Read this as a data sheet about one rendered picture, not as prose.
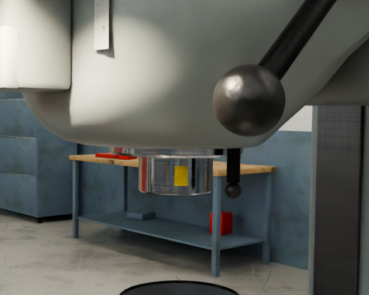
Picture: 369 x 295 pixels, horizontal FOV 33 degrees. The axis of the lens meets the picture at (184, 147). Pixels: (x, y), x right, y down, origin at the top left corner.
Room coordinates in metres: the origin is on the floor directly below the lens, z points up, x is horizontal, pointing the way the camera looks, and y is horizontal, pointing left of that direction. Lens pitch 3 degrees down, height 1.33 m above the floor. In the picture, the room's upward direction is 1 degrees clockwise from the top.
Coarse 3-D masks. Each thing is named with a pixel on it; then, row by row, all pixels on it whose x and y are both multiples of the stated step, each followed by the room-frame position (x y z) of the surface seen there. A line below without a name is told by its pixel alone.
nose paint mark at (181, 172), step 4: (176, 168) 0.38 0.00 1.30; (180, 168) 0.38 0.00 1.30; (184, 168) 0.38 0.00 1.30; (176, 172) 0.38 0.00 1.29; (180, 172) 0.38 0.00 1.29; (184, 172) 0.38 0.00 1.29; (176, 176) 0.38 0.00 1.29; (180, 176) 0.38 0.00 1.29; (184, 176) 0.38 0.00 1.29; (176, 180) 0.38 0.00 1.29; (180, 180) 0.38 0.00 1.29; (184, 180) 0.38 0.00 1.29; (176, 184) 0.38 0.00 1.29; (180, 184) 0.38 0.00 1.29; (184, 184) 0.38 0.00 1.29
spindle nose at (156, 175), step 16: (144, 160) 0.39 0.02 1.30; (160, 160) 0.38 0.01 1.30; (176, 160) 0.38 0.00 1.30; (192, 160) 0.38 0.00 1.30; (208, 160) 0.39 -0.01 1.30; (144, 176) 0.39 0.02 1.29; (160, 176) 0.38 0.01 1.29; (192, 176) 0.38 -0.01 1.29; (208, 176) 0.39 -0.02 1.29; (144, 192) 0.39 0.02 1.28; (160, 192) 0.38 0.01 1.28; (176, 192) 0.38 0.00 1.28; (192, 192) 0.38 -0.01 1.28; (208, 192) 0.39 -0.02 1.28
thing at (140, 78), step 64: (128, 0) 0.30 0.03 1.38; (192, 0) 0.29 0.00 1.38; (256, 0) 0.31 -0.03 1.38; (128, 64) 0.30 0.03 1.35; (192, 64) 0.30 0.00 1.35; (256, 64) 0.32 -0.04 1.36; (320, 64) 0.36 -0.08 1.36; (64, 128) 0.35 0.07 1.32; (128, 128) 0.32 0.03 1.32; (192, 128) 0.33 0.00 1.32
